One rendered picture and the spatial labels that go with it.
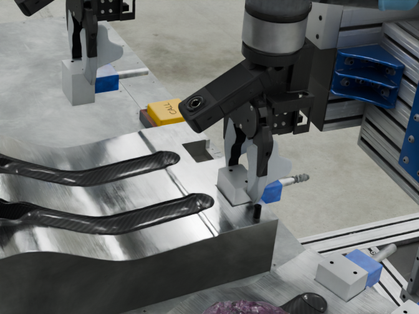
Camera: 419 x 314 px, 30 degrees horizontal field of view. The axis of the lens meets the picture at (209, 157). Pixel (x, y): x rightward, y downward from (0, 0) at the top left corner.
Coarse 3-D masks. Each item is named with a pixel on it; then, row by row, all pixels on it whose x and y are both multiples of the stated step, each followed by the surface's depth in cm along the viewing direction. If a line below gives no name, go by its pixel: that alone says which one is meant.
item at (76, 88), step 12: (72, 60) 118; (72, 72) 115; (108, 72) 119; (120, 72) 121; (132, 72) 122; (144, 72) 122; (72, 84) 116; (84, 84) 116; (96, 84) 118; (108, 84) 119; (72, 96) 117; (84, 96) 118
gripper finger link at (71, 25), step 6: (72, 18) 115; (72, 24) 115; (78, 24) 115; (72, 30) 116; (78, 30) 116; (72, 36) 117; (78, 36) 117; (72, 42) 117; (78, 42) 118; (72, 48) 118; (78, 48) 118; (72, 54) 119; (78, 54) 119
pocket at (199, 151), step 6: (186, 144) 114; (192, 144) 114; (198, 144) 115; (204, 144) 115; (186, 150) 115; (192, 150) 115; (198, 150) 116; (204, 150) 116; (210, 150) 115; (192, 156) 116; (198, 156) 116; (204, 156) 116; (210, 156) 115; (216, 156) 114; (198, 162) 115
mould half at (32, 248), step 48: (0, 144) 103; (96, 144) 113; (144, 144) 113; (0, 192) 93; (48, 192) 98; (96, 192) 103; (144, 192) 104; (192, 192) 104; (0, 240) 86; (48, 240) 88; (96, 240) 93; (144, 240) 96; (192, 240) 96; (240, 240) 99; (0, 288) 86; (48, 288) 89; (96, 288) 92; (144, 288) 96; (192, 288) 100
